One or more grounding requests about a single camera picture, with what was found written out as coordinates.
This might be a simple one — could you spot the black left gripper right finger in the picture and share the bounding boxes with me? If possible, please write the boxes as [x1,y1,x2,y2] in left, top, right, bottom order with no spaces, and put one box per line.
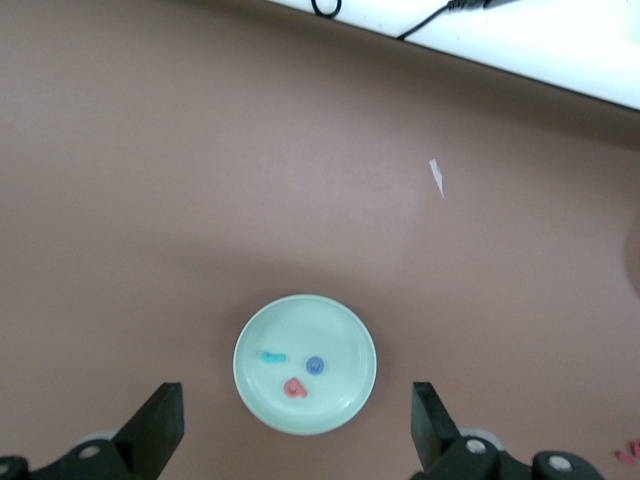
[409,381,609,480]

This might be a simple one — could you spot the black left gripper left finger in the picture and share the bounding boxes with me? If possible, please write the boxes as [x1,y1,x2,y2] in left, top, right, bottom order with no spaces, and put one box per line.
[0,382,185,480]

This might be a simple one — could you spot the pink foam letter a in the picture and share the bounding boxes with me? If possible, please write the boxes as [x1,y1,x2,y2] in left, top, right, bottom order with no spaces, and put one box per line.
[282,375,309,400]

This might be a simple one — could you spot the pale green plate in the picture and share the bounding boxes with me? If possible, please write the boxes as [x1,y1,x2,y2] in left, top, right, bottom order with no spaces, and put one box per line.
[232,293,379,437]

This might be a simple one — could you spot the brown table cover sheet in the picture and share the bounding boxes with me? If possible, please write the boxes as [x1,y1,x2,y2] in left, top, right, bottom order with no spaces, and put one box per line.
[0,0,640,480]

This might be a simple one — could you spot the white paper scrap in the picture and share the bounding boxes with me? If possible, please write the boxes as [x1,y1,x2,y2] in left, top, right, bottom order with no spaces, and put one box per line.
[428,158,447,199]

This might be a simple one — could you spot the looped black floor cable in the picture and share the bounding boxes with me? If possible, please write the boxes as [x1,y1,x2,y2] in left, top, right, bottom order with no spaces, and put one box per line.
[309,0,344,18]

